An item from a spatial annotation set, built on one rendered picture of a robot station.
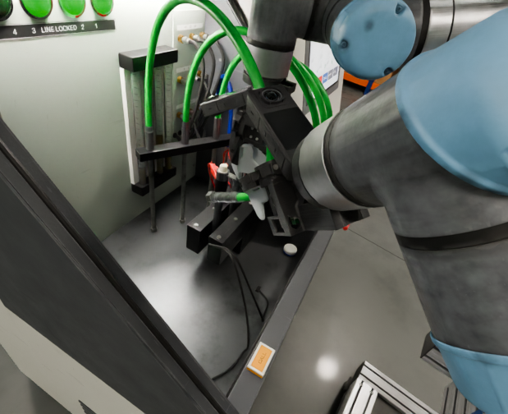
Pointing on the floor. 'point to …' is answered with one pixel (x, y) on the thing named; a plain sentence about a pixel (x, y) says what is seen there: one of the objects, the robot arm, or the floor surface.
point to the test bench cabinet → (74, 378)
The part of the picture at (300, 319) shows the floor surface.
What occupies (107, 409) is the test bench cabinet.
